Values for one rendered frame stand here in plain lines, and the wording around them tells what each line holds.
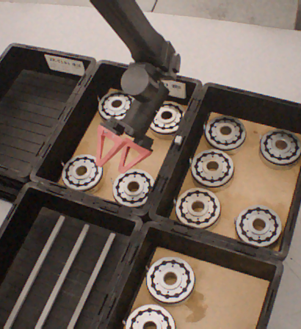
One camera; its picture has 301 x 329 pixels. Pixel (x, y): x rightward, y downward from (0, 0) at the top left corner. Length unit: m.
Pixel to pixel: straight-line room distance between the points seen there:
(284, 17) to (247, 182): 1.83
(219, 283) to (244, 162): 0.31
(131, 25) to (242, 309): 0.61
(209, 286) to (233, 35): 0.93
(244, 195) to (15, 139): 0.64
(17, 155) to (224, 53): 0.76
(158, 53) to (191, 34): 0.74
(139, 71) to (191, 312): 0.51
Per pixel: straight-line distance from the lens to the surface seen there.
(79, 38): 1.69
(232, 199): 1.08
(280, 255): 0.92
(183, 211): 1.02
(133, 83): 0.86
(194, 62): 1.52
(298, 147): 1.13
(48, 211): 1.13
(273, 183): 1.10
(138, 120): 0.91
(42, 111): 1.31
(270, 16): 2.80
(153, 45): 0.87
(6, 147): 1.28
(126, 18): 0.78
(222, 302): 0.99
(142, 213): 0.96
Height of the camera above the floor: 1.78
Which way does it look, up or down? 58 degrees down
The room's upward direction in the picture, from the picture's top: 12 degrees counter-clockwise
